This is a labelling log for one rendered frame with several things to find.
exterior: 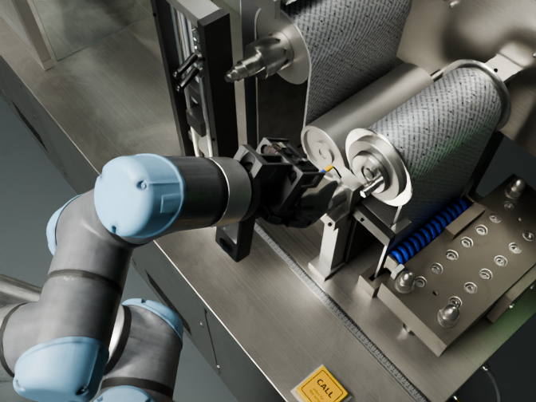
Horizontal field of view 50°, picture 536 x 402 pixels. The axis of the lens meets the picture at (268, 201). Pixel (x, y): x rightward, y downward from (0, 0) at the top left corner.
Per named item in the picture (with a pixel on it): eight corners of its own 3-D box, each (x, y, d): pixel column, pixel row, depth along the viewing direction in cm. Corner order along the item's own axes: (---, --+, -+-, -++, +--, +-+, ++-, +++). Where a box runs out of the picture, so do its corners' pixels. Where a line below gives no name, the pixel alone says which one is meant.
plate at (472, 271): (376, 296, 112) (381, 282, 107) (503, 189, 126) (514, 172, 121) (439, 357, 105) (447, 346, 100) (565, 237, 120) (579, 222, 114)
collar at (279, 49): (243, 66, 100) (242, 37, 95) (269, 51, 102) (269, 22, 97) (266, 87, 98) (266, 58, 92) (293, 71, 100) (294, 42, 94)
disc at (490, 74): (432, 103, 113) (452, 44, 100) (434, 102, 113) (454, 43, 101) (493, 148, 106) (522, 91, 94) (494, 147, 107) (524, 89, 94)
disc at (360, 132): (340, 167, 104) (350, 112, 92) (343, 166, 104) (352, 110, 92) (401, 221, 98) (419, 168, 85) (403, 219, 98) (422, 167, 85)
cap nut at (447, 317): (432, 317, 103) (439, 307, 100) (446, 305, 105) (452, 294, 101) (447, 332, 102) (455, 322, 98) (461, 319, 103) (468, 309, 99)
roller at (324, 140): (299, 155, 113) (301, 113, 103) (388, 94, 122) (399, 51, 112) (340, 193, 108) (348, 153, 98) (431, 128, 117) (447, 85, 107)
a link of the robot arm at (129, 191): (76, 172, 54) (132, 139, 49) (163, 171, 63) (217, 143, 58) (96, 252, 53) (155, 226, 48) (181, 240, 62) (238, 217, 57)
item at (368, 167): (368, 150, 90) (392, 191, 91) (376, 144, 91) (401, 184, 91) (345, 159, 97) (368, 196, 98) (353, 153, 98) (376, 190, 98)
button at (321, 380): (294, 392, 109) (295, 388, 107) (321, 368, 111) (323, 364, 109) (320, 421, 106) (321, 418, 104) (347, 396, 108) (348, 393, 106)
